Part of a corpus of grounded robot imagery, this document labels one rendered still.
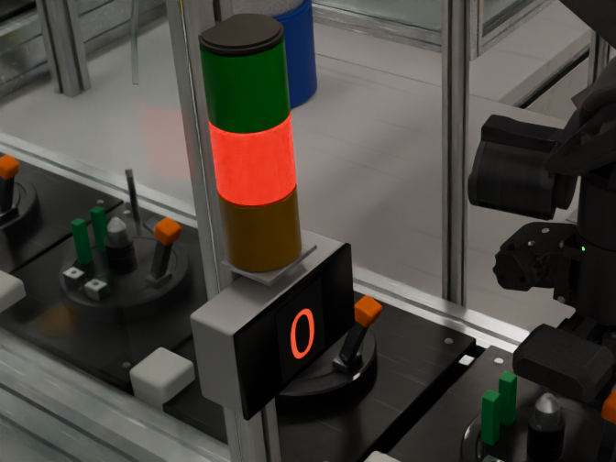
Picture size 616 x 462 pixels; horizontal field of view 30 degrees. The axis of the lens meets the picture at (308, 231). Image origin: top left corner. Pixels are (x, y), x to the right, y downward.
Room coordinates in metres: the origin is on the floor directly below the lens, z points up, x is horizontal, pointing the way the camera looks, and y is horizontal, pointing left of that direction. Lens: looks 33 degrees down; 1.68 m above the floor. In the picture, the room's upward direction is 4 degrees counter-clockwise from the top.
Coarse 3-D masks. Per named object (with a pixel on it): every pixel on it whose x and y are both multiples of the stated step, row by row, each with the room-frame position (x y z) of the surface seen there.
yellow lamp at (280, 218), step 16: (224, 208) 0.61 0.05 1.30; (240, 208) 0.60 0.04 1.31; (256, 208) 0.60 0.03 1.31; (272, 208) 0.60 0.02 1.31; (288, 208) 0.61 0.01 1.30; (224, 224) 0.61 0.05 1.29; (240, 224) 0.60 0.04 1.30; (256, 224) 0.60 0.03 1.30; (272, 224) 0.60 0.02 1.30; (288, 224) 0.60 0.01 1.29; (224, 240) 0.62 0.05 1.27; (240, 240) 0.60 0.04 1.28; (256, 240) 0.60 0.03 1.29; (272, 240) 0.60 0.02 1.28; (288, 240) 0.60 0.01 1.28; (240, 256) 0.60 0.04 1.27; (256, 256) 0.60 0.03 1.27; (272, 256) 0.60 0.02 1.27; (288, 256) 0.60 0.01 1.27
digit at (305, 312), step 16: (320, 288) 0.62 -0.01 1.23; (288, 304) 0.60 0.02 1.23; (304, 304) 0.61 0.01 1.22; (320, 304) 0.62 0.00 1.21; (288, 320) 0.60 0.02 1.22; (304, 320) 0.61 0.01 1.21; (320, 320) 0.62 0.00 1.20; (288, 336) 0.59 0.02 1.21; (304, 336) 0.61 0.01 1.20; (320, 336) 0.62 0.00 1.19; (288, 352) 0.59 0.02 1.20; (304, 352) 0.61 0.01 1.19; (288, 368) 0.59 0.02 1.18
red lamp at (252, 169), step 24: (288, 120) 0.61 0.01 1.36; (216, 144) 0.61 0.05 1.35; (240, 144) 0.60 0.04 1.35; (264, 144) 0.60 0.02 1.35; (288, 144) 0.61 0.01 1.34; (216, 168) 0.61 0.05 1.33; (240, 168) 0.60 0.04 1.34; (264, 168) 0.60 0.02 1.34; (288, 168) 0.61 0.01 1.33; (240, 192) 0.60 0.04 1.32; (264, 192) 0.60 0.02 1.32; (288, 192) 0.61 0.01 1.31
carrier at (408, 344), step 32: (384, 320) 0.91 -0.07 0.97; (416, 320) 0.91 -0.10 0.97; (384, 352) 0.86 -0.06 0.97; (416, 352) 0.86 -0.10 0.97; (448, 352) 0.85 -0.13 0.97; (320, 384) 0.80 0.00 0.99; (352, 384) 0.80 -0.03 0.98; (384, 384) 0.81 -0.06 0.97; (416, 384) 0.81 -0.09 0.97; (288, 416) 0.78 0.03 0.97; (320, 416) 0.78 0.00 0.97; (352, 416) 0.77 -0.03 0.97; (384, 416) 0.77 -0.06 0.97; (288, 448) 0.74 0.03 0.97; (320, 448) 0.74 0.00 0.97; (352, 448) 0.73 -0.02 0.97; (384, 448) 0.75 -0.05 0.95
